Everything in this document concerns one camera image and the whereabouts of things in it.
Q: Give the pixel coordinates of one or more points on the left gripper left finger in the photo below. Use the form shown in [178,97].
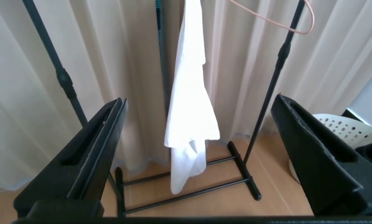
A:
[80,174]

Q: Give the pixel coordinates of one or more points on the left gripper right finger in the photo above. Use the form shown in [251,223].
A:
[323,174]

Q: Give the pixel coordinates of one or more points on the white printed T-shirt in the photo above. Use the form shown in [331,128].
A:
[189,109]

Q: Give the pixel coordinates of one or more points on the pink clothes hanger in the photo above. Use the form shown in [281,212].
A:
[267,19]

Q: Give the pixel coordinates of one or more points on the white laundry basket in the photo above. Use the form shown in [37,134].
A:
[344,127]

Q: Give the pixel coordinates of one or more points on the black clothes rack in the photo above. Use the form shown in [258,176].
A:
[63,77]

